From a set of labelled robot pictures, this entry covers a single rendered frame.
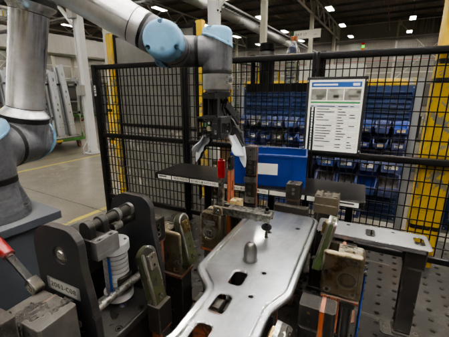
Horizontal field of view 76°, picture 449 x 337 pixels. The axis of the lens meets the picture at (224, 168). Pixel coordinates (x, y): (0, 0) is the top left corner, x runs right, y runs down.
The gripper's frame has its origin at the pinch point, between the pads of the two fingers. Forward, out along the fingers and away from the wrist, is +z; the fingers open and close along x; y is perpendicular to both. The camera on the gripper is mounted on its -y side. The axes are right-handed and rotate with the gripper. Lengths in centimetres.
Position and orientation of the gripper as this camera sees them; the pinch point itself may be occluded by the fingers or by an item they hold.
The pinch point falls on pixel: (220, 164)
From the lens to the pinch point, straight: 81.5
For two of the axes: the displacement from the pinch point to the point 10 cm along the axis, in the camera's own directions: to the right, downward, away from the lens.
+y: -4.3, 2.3, -8.7
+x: 9.0, 1.1, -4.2
